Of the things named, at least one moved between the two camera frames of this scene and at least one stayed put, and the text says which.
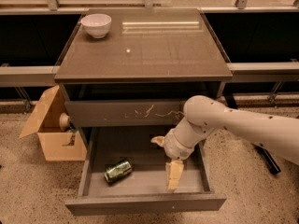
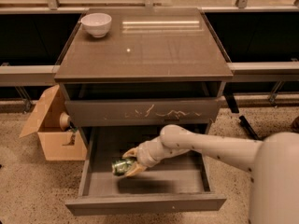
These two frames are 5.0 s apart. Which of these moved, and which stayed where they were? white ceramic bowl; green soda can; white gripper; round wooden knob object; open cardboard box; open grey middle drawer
Moved: white gripper; green soda can
Stayed: open cardboard box; open grey middle drawer; white ceramic bowl; round wooden knob object
